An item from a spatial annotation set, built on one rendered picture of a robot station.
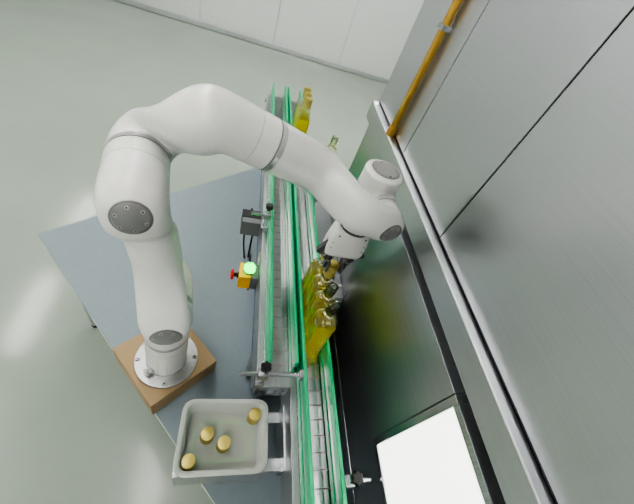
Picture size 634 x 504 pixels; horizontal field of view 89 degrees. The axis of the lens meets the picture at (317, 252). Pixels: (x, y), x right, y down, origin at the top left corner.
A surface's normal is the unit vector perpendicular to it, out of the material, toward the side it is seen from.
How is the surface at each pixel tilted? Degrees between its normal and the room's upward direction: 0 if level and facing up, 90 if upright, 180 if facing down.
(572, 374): 90
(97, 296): 0
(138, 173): 15
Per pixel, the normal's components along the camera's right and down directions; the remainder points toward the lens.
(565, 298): -0.95, -0.13
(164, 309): 0.36, 0.38
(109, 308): 0.29, -0.64
